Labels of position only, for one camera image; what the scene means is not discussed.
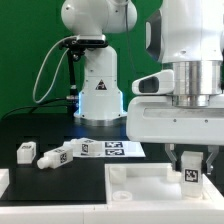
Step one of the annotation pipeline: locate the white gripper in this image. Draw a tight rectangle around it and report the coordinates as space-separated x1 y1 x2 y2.
126 94 224 175

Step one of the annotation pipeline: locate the white square tabletop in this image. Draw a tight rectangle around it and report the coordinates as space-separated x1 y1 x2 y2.
105 163 224 212

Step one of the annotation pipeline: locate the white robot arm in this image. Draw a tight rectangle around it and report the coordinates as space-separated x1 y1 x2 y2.
61 0 224 157

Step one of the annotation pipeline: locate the white paper with tags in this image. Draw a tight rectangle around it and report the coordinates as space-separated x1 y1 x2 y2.
63 141 145 158

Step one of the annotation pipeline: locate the white U-shaped obstacle fence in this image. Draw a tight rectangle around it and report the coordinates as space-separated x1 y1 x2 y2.
0 168 224 224

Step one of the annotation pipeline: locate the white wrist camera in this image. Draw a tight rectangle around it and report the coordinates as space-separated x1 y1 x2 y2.
132 69 175 95

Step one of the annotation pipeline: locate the black camera on stand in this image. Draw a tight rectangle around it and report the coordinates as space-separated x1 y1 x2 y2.
59 35 108 114

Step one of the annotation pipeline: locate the black cable on table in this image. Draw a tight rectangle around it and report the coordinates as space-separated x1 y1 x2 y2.
0 97 69 120

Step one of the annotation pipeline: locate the grey looped cable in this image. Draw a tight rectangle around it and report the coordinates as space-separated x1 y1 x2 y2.
32 35 76 105

